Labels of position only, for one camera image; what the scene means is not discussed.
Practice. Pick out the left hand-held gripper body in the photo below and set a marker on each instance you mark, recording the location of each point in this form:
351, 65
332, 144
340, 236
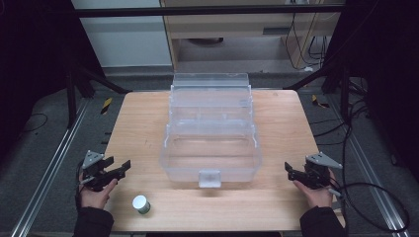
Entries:
95, 172

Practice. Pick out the small green can white lid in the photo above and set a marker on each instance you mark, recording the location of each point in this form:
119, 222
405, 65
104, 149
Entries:
141, 204

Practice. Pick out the black horizontal frame bar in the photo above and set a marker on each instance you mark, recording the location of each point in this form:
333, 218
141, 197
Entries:
197, 11

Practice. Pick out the clear plastic tiered storage box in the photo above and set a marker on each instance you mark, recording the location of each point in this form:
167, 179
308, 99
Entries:
210, 144

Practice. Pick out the person's right hand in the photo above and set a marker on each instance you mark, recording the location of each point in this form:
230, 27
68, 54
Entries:
317, 197

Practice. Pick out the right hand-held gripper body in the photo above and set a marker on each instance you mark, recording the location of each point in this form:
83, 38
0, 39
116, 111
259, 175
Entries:
318, 174

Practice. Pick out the black metal stand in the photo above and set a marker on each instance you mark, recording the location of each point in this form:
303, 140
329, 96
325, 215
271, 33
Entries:
70, 98
344, 95

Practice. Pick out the person's left hand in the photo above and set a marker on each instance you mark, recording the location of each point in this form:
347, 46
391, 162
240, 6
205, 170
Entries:
94, 198

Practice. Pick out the white cabinet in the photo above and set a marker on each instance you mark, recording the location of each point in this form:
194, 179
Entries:
125, 39

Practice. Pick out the aluminium floor rail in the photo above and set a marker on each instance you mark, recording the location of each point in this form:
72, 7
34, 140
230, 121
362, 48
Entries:
49, 171
372, 177

